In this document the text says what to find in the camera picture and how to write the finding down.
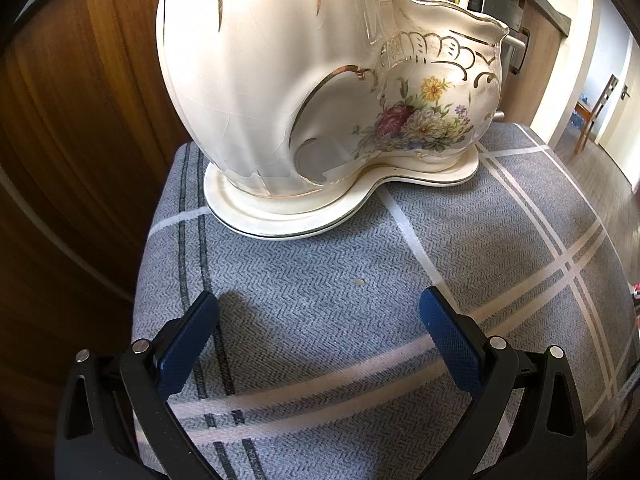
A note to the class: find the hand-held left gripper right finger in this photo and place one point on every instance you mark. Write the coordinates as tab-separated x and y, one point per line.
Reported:
450	342

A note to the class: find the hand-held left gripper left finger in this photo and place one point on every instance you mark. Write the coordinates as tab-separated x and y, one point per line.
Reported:
187	345

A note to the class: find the cream floral ceramic utensil holder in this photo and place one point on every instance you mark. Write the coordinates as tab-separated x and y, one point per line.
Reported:
280	85

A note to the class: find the grey plaid cloth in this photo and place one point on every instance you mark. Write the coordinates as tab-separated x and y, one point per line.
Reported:
350	285

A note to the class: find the cream ceramic drip tray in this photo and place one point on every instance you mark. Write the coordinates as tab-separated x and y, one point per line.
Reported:
280	217

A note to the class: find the wooden base cabinet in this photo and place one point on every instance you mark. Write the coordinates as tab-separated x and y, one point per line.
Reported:
75	135

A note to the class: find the wooden chair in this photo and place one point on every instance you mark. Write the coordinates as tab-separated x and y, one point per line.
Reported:
595	115

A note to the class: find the white door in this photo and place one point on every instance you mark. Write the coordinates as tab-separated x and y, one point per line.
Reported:
625	135

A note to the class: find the stainless steel built-in oven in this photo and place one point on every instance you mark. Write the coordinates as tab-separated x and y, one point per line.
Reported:
495	2

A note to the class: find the grey speckled countertop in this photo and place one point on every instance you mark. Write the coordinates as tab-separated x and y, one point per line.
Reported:
547	5

